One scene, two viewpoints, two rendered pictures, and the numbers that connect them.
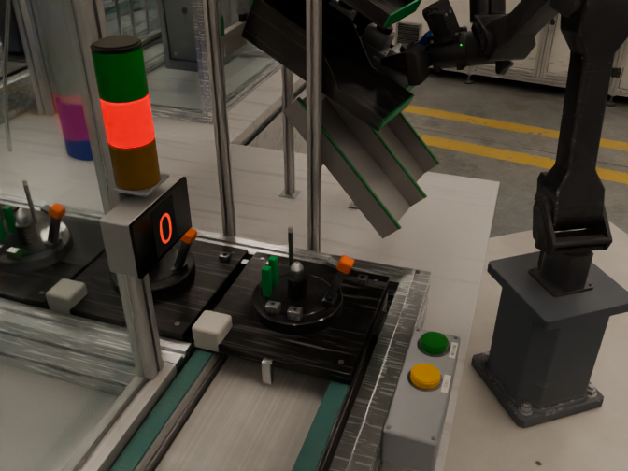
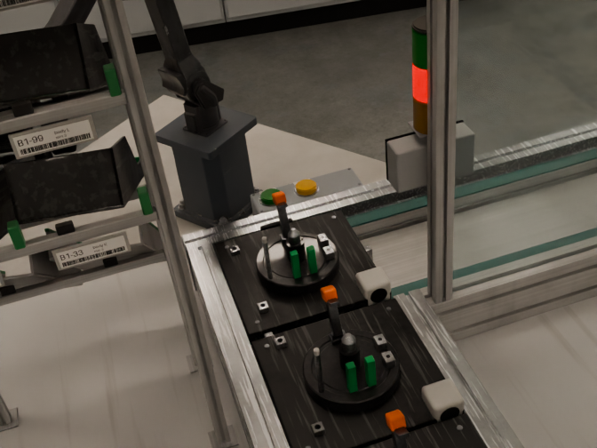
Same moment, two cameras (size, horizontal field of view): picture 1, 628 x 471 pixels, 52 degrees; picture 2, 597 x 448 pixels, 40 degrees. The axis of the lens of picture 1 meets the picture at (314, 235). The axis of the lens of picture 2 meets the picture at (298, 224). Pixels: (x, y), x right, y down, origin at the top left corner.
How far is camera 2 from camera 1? 1.64 m
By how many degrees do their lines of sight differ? 91
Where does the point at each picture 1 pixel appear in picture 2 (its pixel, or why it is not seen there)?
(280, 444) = (404, 237)
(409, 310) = (242, 223)
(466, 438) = not seen: hidden behind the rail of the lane
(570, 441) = (260, 180)
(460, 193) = not seen: outside the picture
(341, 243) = (107, 386)
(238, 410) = (402, 268)
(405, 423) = (350, 180)
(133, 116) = not seen: hidden behind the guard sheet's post
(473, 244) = (46, 299)
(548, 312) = (246, 118)
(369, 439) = (376, 186)
